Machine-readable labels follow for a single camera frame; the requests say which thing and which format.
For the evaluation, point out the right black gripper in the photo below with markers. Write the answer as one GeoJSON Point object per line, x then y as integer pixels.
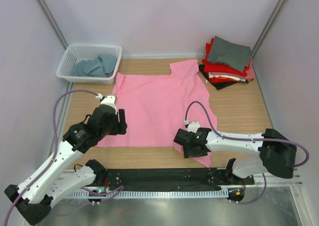
{"type": "Point", "coordinates": [188, 152]}

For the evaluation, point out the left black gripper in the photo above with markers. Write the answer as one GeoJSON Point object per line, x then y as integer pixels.
{"type": "Point", "coordinates": [120, 127]}

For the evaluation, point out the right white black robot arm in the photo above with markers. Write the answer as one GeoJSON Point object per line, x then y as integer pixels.
{"type": "Point", "coordinates": [269, 152]}

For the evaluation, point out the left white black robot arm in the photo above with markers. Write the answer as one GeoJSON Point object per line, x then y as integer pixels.
{"type": "Point", "coordinates": [36, 196]}

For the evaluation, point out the blue-grey t shirt in basket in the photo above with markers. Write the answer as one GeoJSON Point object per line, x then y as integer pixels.
{"type": "Point", "coordinates": [103, 67]}

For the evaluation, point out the white plastic basket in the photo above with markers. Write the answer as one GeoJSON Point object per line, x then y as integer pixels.
{"type": "Point", "coordinates": [77, 52]}

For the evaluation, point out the white folded t shirt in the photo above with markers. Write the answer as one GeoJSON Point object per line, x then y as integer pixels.
{"type": "Point", "coordinates": [225, 78]}

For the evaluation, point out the red folded t shirt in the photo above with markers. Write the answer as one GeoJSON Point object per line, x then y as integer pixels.
{"type": "Point", "coordinates": [217, 67]}

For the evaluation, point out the light pink folded t shirt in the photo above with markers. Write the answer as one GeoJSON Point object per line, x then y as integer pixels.
{"type": "Point", "coordinates": [250, 75]}

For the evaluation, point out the grey folded t shirt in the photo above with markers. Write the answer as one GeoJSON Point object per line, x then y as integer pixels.
{"type": "Point", "coordinates": [233, 55]}

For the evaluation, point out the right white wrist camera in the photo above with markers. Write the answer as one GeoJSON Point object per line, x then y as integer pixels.
{"type": "Point", "coordinates": [191, 126]}

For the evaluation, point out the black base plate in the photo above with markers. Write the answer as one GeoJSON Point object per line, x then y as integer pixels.
{"type": "Point", "coordinates": [170, 180]}

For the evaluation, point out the white slotted cable duct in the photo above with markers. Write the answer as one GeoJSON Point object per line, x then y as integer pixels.
{"type": "Point", "coordinates": [82, 194]}

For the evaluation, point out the aluminium front rail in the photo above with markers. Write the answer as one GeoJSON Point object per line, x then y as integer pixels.
{"type": "Point", "coordinates": [273, 181]}

